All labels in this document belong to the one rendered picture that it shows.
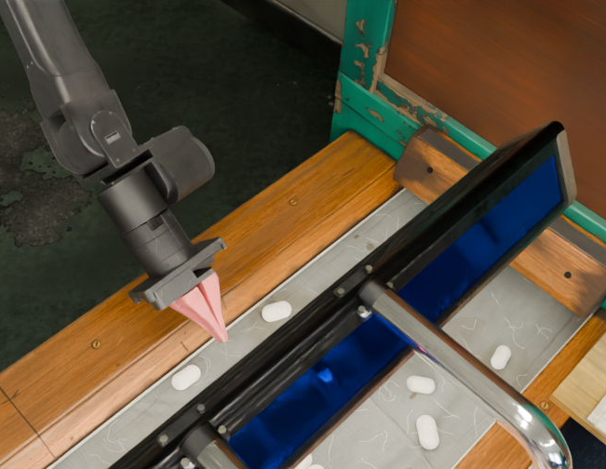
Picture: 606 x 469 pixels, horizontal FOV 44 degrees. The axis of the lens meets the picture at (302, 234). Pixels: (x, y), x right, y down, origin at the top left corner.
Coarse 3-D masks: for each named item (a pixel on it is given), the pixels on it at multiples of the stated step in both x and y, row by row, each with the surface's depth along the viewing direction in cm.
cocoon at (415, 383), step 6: (414, 378) 86; (420, 378) 86; (426, 378) 87; (408, 384) 86; (414, 384) 86; (420, 384) 86; (426, 384) 86; (432, 384) 86; (414, 390) 86; (420, 390) 86; (426, 390) 86; (432, 390) 86
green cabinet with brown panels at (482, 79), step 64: (384, 0) 92; (448, 0) 86; (512, 0) 80; (576, 0) 75; (384, 64) 100; (448, 64) 92; (512, 64) 85; (576, 64) 79; (448, 128) 96; (512, 128) 90; (576, 128) 83
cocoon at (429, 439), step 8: (424, 416) 83; (416, 424) 84; (424, 424) 83; (432, 424) 83; (424, 432) 82; (432, 432) 82; (424, 440) 82; (432, 440) 82; (424, 448) 82; (432, 448) 82
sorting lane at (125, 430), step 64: (320, 256) 98; (256, 320) 92; (512, 320) 94; (576, 320) 95; (192, 384) 86; (384, 384) 88; (448, 384) 88; (512, 384) 89; (128, 448) 81; (320, 448) 83; (384, 448) 83; (448, 448) 83
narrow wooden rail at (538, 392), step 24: (600, 312) 93; (576, 336) 90; (600, 336) 90; (552, 360) 88; (576, 360) 88; (552, 384) 86; (552, 408) 84; (504, 432) 82; (480, 456) 80; (504, 456) 81; (528, 456) 81
